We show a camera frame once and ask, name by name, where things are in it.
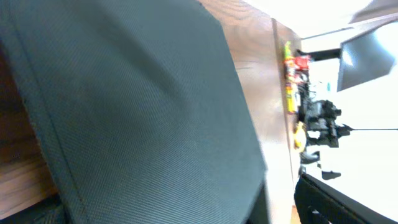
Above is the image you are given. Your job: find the colourful snack pile background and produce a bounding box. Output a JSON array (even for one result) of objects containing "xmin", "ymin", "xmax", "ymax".
[{"xmin": 283, "ymin": 41, "xmax": 310, "ymax": 153}]

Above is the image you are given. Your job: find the dark monitor screen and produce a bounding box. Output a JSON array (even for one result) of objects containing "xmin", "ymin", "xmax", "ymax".
[{"xmin": 337, "ymin": 21, "xmax": 397, "ymax": 91}]

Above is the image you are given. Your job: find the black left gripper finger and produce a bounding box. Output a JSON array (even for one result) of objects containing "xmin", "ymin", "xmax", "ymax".
[{"xmin": 294, "ymin": 173, "xmax": 397, "ymax": 224}]

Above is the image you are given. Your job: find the black background robot equipment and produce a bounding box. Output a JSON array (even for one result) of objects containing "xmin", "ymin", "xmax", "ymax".
[{"xmin": 301, "ymin": 82, "xmax": 397, "ymax": 180}]

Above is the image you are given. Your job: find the black gift box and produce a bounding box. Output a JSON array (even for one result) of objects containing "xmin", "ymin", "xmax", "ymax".
[{"xmin": 1, "ymin": 0, "xmax": 269, "ymax": 223}]

